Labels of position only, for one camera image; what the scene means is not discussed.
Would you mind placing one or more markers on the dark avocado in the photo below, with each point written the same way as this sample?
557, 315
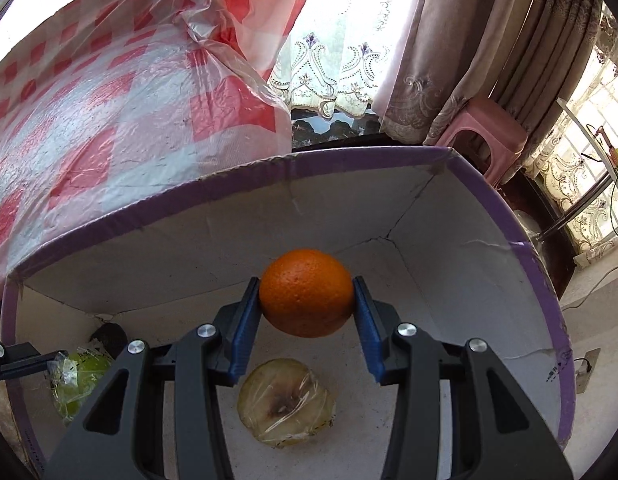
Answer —
111, 337

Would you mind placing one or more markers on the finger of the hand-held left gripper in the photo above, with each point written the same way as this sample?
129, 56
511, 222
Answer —
19, 362

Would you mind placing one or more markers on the beige embroidered curtain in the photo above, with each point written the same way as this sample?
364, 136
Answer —
439, 50

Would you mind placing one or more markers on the dark stone windowsill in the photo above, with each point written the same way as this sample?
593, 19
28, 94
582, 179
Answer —
334, 130

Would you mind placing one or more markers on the large orange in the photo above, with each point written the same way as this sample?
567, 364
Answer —
306, 292

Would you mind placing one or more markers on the brown pleated curtain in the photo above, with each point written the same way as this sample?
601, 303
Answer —
554, 45

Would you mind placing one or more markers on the wall socket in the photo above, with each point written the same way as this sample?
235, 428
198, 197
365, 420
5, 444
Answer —
586, 372

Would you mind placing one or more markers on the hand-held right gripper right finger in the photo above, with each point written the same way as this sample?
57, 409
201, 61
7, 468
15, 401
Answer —
371, 340

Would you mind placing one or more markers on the wrapped half apple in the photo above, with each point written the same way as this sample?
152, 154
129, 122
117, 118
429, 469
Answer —
284, 402

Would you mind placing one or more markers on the plastic-wrapped green cabbage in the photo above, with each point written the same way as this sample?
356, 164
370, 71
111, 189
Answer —
71, 385

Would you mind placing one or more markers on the pink plastic stool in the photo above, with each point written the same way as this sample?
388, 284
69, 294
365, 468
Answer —
489, 125

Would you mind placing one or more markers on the purple-rimmed cardboard box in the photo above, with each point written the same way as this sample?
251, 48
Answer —
189, 240

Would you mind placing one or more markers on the white round pedestal table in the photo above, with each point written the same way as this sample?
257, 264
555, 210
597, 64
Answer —
584, 125

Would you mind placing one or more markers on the floral lace curtain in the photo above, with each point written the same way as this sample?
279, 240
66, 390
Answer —
579, 185

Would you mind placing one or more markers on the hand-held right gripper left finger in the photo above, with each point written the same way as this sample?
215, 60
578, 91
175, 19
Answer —
241, 340

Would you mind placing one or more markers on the white embroidered sheer curtain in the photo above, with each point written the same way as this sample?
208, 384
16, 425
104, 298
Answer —
329, 60

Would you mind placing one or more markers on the red checked plastic bag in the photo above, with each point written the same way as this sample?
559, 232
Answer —
114, 110

